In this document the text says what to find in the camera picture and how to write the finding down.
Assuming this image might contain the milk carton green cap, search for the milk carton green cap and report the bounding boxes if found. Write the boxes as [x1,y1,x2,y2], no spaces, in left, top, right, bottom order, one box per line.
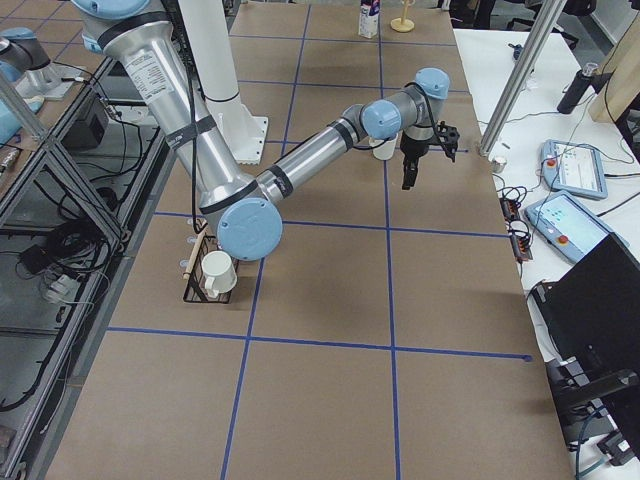
[358,0,380,39]

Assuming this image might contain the teach pendant far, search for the teach pendant far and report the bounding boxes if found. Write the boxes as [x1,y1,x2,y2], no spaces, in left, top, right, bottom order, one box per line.
[540,139,608,200]

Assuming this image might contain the white ribbed HOME mug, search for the white ribbed HOME mug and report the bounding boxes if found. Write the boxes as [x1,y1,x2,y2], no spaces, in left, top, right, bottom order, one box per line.
[369,135,398,161]

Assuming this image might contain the teach pendant near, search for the teach pendant near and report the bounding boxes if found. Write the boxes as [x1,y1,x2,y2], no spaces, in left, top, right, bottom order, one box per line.
[525,191,614,263]

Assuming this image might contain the white HOME mug on rack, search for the white HOME mug on rack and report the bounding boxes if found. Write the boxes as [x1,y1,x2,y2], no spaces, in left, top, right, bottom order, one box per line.
[201,250,237,298]

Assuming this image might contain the black wire mug rack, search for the black wire mug rack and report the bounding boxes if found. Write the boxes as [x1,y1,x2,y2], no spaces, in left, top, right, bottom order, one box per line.
[182,228,233,304]

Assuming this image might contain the black water bottle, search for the black water bottle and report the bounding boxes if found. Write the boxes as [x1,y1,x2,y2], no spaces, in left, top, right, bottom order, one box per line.
[556,62,599,114]

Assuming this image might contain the wooden cup tree stand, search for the wooden cup tree stand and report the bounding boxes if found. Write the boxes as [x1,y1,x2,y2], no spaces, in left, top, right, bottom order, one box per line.
[390,0,415,33]

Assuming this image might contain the aluminium frame post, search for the aluminium frame post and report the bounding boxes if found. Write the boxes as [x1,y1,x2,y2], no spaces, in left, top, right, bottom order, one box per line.
[479,0,566,157]

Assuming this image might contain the teach pendant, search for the teach pendant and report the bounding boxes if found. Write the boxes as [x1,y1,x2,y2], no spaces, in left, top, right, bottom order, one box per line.
[525,191,614,263]
[540,139,608,200]

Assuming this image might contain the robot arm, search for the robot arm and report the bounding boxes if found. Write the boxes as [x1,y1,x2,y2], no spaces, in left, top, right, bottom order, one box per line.
[74,1,459,261]
[1,27,75,101]

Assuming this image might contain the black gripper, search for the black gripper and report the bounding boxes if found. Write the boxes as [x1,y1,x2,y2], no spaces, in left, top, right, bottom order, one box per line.
[401,121,459,190]

